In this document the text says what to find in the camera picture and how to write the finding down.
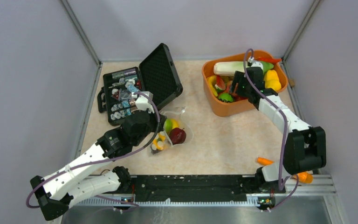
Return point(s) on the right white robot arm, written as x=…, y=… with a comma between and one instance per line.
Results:
x=303, y=146

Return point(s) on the green white cabbage toy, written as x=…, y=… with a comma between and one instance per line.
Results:
x=229, y=68

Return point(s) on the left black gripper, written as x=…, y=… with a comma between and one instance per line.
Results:
x=154, y=115

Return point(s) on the green watermelon ball toy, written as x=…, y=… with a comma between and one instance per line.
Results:
x=225, y=97

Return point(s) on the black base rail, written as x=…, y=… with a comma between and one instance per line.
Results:
x=196, y=188

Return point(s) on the clear dotted zip bag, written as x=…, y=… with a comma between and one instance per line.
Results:
x=176, y=113

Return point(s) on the dark purple fruit toy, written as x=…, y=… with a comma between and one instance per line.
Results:
x=177, y=136

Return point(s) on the green apple toy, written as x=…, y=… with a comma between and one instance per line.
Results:
x=168, y=126

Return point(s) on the orange carrot toy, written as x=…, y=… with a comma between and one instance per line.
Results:
x=303, y=177

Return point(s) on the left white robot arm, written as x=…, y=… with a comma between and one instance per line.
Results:
x=58, y=192

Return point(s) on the black open case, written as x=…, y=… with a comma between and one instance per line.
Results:
x=156, y=74

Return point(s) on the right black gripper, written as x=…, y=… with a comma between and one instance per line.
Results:
x=239, y=78

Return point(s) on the yellow banana toy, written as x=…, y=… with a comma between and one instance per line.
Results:
x=174, y=124

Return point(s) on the orange plastic basket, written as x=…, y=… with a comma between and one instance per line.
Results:
x=227, y=109

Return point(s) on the yellow bell pepper toy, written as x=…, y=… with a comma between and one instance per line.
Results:
x=159, y=143

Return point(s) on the yellow pear toy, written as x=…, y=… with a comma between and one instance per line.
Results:
x=272, y=81

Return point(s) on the red chili toy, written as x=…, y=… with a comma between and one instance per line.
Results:
x=269, y=60

